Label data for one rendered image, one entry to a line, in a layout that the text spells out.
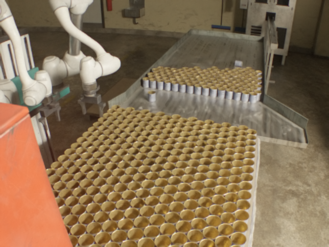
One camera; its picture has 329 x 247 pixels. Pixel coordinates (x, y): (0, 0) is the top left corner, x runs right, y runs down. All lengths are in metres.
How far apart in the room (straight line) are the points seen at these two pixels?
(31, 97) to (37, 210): 1.35
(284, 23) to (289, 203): 4.62
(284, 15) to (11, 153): 6.71
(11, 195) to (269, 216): 2.81
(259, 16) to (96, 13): 5.28
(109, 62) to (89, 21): 8.06
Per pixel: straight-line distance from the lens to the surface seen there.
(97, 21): 9.73
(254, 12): 6.83
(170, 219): 1.33
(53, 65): 2.29
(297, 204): 3.24
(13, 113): 0.32
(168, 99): 2.46
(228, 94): 2.50
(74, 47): 2.28
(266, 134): 2.13
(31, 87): 1.73
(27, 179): 0.35
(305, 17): 8.41
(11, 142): 0.31
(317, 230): 3.08
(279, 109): 2.43
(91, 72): 1.77
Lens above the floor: 2.20
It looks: 32 degrees down
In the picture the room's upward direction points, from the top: straight up
